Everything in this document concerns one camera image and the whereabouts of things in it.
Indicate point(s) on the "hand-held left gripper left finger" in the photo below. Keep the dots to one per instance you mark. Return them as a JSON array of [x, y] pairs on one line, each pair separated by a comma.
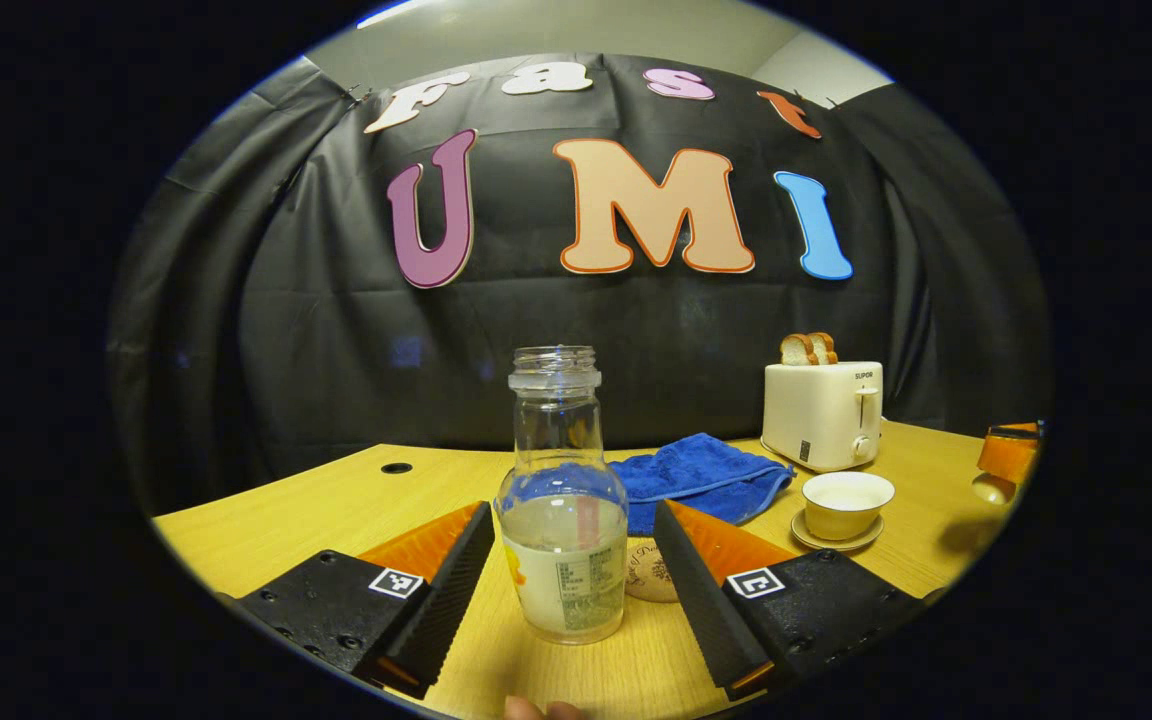
[[451, 585]]

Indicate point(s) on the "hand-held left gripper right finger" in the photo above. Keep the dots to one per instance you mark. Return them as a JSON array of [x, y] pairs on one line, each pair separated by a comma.
[[696, 590]]

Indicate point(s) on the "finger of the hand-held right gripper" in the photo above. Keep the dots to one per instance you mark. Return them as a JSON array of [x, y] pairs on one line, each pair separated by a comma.
[[1008, 455]]

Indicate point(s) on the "yellow-green teacup lid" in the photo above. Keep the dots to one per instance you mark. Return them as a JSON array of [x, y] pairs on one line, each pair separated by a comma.
[[991, 489]]

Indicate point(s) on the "round cork coaster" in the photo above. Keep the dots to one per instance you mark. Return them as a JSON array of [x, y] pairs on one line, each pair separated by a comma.
[[648, 578]]

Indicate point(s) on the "clear water bottle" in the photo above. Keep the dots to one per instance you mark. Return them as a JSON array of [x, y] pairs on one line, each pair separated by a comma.
[[561, 560]]

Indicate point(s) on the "yellow-green teacup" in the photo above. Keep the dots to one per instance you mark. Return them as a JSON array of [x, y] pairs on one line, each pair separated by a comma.
[[841, 522]]

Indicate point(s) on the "blue towel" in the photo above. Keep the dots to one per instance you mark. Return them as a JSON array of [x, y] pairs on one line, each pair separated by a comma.
[[706, 475]]

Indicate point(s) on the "black table grommet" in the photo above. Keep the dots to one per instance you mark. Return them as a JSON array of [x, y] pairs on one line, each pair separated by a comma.
[[396, 467]]

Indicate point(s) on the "yellow-green saucer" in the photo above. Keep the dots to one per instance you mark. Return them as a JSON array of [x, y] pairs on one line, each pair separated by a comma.
[[836, 546]]

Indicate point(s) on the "cream toaster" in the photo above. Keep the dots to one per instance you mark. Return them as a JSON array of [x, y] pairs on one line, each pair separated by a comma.
[[816, 415]]

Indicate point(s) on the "black backdrop cloth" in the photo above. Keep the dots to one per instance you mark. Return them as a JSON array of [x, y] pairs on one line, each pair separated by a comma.
[[336, 340]]

